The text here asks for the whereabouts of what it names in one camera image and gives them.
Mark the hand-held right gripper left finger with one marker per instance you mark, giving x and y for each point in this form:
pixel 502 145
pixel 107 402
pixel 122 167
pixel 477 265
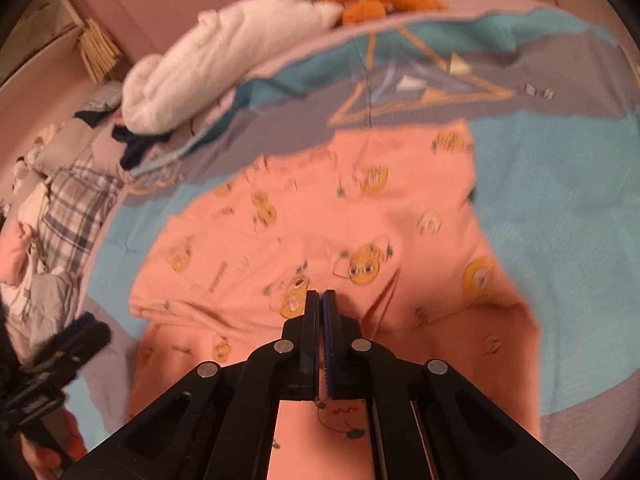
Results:
pixel 311 330

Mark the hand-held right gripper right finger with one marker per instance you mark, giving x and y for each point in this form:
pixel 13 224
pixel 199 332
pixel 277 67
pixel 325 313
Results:
pixel 330 340

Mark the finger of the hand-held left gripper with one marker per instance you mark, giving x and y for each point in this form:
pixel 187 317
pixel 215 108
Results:
pixel 80 340

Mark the pink cartoon print garment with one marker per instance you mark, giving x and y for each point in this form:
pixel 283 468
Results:
pixel 400 210

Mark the person's left hand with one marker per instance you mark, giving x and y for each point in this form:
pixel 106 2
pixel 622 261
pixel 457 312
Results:
pixel 45 460

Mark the grey crumpled cloth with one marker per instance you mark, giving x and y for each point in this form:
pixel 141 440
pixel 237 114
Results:
pixel 50 300

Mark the pink crumpled cloth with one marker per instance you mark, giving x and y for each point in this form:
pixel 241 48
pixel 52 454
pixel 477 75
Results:
pixel 12 255

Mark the plaid checked cloth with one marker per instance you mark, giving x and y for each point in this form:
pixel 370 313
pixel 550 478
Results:
pixel 75 210

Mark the dark navy cloth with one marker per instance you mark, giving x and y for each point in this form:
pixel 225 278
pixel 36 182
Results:
pixel 135 152

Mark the blue grey patterned bedspread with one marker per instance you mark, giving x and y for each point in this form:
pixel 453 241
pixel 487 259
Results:
pixel 550 185

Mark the beige stick bundle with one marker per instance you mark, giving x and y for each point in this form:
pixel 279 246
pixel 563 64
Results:
pixel 100 50

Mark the white fluffy blanket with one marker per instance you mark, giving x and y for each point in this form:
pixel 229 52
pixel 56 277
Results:
pixel 225 50

